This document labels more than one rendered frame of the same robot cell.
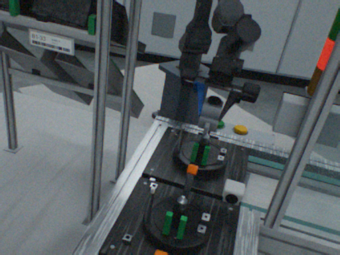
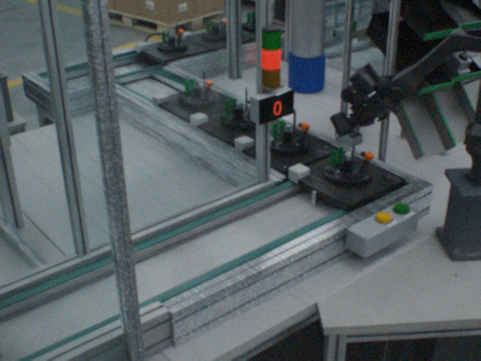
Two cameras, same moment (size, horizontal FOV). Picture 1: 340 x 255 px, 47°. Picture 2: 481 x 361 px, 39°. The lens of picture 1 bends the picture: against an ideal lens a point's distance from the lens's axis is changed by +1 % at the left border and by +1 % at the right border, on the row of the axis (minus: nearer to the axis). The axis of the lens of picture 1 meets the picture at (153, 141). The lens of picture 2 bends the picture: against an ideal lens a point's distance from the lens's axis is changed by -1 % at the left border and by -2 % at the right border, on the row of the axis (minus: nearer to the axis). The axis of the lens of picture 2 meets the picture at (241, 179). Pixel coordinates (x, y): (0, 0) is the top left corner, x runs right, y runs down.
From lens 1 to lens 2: 238 cm
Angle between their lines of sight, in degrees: 102
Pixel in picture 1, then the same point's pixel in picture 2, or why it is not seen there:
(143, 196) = (320, 144)
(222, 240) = not seen: hidden behind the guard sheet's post
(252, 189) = (311, 210)
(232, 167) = (327, 185)
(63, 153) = (426, 169)
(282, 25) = not seen: outside the picture
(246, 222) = (272, 172)
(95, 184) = not seen: hidden behind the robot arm
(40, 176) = (399, 157)
